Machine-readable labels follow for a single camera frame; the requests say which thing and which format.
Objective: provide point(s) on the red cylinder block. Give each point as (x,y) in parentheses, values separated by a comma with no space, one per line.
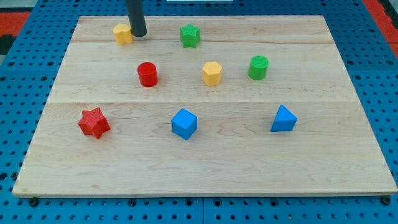
(147,73)

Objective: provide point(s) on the blue cube block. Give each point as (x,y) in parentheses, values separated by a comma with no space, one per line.
(184,123)

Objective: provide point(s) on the yellow heart block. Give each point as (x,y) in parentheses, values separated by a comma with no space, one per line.
(122,34)

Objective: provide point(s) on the blue triangle block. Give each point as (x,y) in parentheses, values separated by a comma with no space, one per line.
(284,120)

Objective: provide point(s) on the green star block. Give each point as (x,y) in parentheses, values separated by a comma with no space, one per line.
(190,36)

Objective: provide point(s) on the green cylinder block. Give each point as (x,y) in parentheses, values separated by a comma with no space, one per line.
(258,67)

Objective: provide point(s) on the yellow hexagon block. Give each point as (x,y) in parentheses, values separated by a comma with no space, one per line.
(212,73)

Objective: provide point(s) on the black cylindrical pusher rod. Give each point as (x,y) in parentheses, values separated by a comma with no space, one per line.
(136,17)

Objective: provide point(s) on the red star block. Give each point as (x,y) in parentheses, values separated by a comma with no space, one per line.
(94,123)

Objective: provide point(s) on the wooden board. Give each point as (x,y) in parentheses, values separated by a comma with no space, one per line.
(331,151)

